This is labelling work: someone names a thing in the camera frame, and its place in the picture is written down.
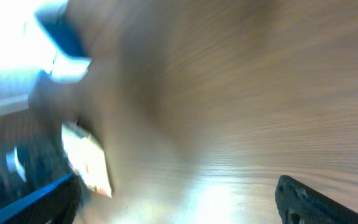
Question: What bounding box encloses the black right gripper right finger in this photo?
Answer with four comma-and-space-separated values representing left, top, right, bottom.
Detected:
275, 175, 358, 224

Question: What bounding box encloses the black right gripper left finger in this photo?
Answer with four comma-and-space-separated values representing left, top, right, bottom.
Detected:
0, 174, 81, 224

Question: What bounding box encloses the yellow cookie snack bag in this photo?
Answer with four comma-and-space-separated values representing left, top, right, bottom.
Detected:
62, 122, 112, 197

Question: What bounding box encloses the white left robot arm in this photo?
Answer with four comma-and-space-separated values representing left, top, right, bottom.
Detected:
0, 71, 72, 209

